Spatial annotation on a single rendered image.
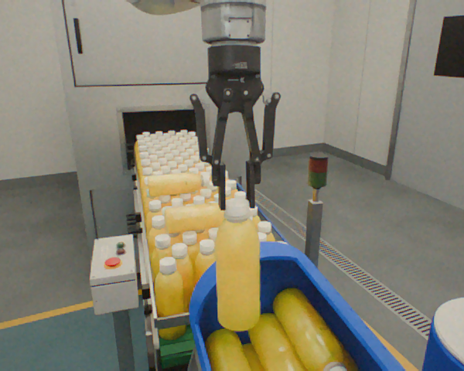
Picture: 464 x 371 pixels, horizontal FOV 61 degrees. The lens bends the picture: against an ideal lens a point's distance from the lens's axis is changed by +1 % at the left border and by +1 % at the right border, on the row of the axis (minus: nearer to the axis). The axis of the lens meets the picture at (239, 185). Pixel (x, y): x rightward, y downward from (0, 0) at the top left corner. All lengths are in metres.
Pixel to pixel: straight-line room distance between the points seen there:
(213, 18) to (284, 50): 5.04
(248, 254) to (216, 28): 0.32
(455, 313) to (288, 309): 0.42
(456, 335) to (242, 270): 0.52
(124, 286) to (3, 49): 4.09
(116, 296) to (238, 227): 0.48
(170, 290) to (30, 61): 4.09
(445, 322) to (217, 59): 0.73
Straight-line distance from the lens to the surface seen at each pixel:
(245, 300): 0.63
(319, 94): 5.95
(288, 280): 0.84
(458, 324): 1.00
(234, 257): 0.60
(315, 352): 0.69
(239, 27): 0.54
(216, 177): 0.58
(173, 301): 0.99
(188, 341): 1.06
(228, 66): 0.54
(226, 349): 0.76
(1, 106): 4.92
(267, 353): 0.75
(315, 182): 1.28
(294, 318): 0.74
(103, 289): 0.98
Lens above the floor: 1.60
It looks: 20 degrees down
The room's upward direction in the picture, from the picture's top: straight up
